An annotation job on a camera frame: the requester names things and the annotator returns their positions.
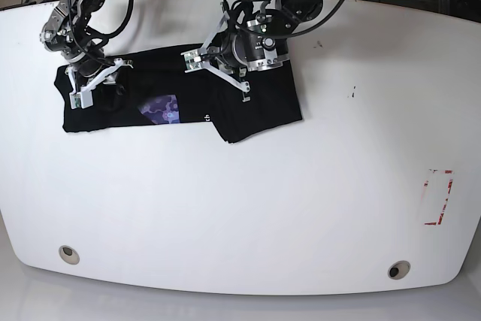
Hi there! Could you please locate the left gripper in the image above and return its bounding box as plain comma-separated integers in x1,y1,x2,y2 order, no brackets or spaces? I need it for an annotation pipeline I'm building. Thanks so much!
200,3,251,102

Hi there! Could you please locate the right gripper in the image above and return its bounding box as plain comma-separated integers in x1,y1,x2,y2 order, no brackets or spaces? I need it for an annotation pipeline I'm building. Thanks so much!
65,58,133,105

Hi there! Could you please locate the black graphic t-shirt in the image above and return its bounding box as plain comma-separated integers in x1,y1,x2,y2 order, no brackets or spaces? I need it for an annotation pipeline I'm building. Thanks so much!
54,44,303,144

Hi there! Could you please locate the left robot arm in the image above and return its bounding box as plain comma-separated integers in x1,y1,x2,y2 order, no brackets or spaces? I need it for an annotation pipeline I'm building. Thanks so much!
183,0,346,101

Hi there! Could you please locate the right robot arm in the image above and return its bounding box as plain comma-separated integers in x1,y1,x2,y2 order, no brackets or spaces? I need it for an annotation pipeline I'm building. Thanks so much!
40,0,134,109

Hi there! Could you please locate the left table grommet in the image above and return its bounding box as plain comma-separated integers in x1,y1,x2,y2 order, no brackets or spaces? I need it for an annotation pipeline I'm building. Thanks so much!
59,246,80,265

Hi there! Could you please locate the table grommet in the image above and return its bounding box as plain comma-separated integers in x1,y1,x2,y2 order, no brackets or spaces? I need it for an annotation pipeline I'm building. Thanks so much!
388,260,410,280
59,246,80,265

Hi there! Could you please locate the red tape marking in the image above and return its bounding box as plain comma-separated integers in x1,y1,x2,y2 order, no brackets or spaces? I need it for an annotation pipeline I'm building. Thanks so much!
419,169,454,226

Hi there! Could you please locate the right table grommet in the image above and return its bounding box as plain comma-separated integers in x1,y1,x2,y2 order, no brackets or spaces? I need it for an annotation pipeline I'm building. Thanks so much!
388,260,410,280

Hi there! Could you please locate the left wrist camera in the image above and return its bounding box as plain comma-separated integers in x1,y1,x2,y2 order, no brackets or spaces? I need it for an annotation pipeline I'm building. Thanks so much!
182,50,203,73

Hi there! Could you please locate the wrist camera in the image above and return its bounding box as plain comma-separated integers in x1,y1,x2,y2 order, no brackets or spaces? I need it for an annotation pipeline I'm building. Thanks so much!
182,50,203,73
69,91,93,110

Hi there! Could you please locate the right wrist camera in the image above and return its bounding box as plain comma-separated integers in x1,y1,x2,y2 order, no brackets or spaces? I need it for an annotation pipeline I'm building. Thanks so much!
69,91,93,110

